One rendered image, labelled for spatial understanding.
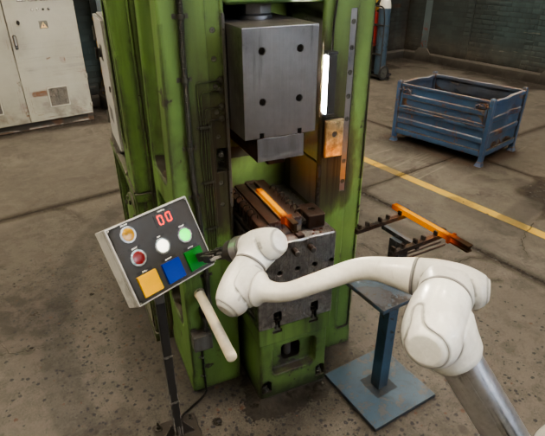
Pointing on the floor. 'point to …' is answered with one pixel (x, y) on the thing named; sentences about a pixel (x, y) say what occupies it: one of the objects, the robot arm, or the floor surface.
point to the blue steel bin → (459, 113)
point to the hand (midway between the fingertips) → (203, 256)
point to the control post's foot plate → (179, 427)
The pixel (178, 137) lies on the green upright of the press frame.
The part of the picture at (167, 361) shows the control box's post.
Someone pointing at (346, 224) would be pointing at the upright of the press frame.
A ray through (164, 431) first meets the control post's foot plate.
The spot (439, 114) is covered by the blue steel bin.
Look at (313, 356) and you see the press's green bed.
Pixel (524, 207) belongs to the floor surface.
